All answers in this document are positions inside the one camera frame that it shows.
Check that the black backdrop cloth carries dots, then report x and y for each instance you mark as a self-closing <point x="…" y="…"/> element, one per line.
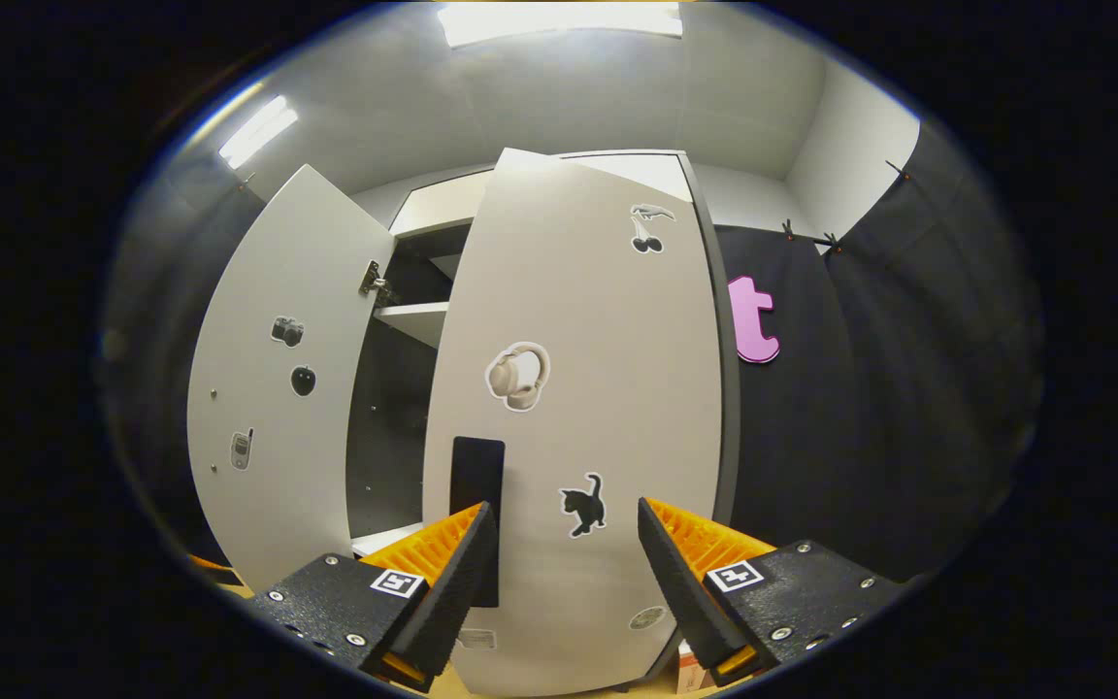
<point x="889" y="388"/>

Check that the narrow ceiling light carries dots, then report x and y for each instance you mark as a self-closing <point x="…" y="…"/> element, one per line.
<point x="258" y="131"/>

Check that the grey shoe cabinet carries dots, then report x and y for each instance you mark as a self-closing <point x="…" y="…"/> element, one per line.
<point x="384" y="408"/>

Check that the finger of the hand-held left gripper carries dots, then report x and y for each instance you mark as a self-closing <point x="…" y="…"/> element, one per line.
<point x="214" y="570"/>

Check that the red and white book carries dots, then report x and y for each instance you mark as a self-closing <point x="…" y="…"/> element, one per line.
<point x="693" y="670"/>

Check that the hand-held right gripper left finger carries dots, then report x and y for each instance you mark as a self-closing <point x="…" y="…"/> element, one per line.
<point x="447" y="592"/>

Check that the wide ceiling light panel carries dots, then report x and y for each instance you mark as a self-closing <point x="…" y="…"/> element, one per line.
<point x="559" y="21"/>

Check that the grey cabinet door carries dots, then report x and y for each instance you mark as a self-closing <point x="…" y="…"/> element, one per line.
<point x="598" y="388"/>
<point x="278" y="408"/>

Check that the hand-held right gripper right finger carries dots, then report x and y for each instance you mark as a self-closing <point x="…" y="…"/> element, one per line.
<point x="680" y="592"/>

